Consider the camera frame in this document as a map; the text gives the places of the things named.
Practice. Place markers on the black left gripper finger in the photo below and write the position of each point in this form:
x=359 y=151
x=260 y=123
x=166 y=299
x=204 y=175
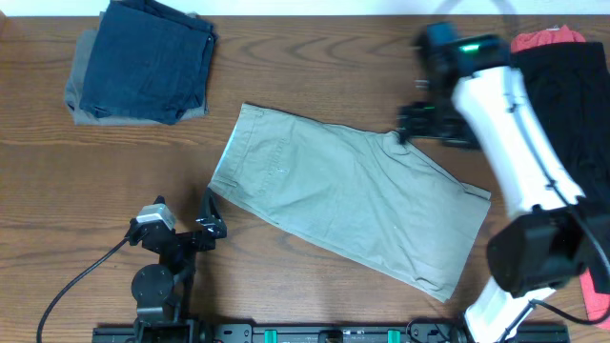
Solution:
x=209 y=216
x=159 y=200

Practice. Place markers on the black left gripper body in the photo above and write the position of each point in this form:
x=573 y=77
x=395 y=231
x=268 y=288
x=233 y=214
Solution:
x=186 y=237

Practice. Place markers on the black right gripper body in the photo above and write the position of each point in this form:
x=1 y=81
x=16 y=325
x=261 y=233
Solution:
x=418 y=123

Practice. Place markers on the khaki shorts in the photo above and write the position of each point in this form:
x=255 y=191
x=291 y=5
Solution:
x=359 y=194

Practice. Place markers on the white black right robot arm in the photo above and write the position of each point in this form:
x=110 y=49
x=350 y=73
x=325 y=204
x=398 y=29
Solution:
x=477 y=98

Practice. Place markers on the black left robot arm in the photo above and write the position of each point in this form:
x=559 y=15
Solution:
x=162 y=291

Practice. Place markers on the folded grey shorts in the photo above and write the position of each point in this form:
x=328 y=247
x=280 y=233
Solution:
x=78 y=76

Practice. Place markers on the black garment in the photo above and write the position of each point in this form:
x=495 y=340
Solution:
x=544 y=248

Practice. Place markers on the folded navy blue shorts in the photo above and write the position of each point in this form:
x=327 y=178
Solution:
x=143 y=62

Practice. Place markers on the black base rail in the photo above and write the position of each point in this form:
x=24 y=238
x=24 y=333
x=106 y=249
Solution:
x=333 y=334

